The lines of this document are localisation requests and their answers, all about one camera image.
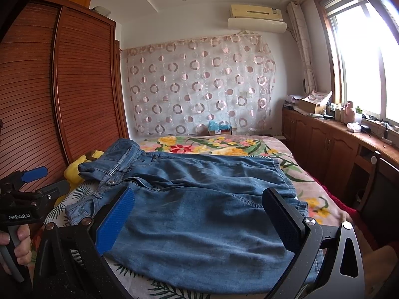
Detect palm leaf print bedsheet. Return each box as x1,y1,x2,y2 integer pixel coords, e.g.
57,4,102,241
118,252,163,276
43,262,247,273
29,179,325,299

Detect circle pattern sheer curtain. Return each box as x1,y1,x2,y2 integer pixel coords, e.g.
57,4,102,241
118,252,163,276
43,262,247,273
121,34,276,137

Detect pink figurine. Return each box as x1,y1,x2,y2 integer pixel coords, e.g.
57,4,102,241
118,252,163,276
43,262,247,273
343,101,355,124

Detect wooden chair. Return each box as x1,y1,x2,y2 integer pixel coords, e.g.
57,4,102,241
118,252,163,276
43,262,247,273
356,151,398,213

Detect yellow Pikachu plush toy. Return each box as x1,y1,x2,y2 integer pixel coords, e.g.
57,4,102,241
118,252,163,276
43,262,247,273
55,150,104,207

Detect wall air conditioner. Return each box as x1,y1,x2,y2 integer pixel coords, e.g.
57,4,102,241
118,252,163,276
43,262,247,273
228,4,288,34

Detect light blue denim jeans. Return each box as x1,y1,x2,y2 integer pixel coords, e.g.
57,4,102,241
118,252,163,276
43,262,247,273
66,139,308,294

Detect wooden side cabinet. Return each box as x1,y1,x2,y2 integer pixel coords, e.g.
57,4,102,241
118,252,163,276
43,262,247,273
282,108,398,208

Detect cardboard box on cabinet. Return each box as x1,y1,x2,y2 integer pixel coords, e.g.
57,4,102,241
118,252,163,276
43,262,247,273
297,99,326,114

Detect wooden louvered wardrobe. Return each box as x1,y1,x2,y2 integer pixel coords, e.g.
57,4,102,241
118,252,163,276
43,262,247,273
1,0,128,188

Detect person's left hand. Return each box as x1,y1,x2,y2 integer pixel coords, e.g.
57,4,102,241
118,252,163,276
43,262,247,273
0,225,32,275

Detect window with wooden frame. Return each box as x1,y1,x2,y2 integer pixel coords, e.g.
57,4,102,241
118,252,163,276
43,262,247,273
316,0,398,124

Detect blue item on box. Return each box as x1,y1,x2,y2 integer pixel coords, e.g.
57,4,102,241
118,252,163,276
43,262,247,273
208,120,232,136

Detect side window drape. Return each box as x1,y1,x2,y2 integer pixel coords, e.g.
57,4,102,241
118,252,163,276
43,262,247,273
287,1,316,94

